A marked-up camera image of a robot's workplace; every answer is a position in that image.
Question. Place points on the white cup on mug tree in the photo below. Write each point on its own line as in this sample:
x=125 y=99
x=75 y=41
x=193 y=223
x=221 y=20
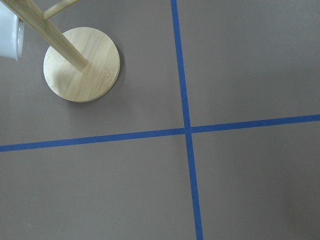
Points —
x=11 y=33

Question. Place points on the wooden mug tree stand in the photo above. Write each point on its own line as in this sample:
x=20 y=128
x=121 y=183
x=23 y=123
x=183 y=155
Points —
x=81 y=64

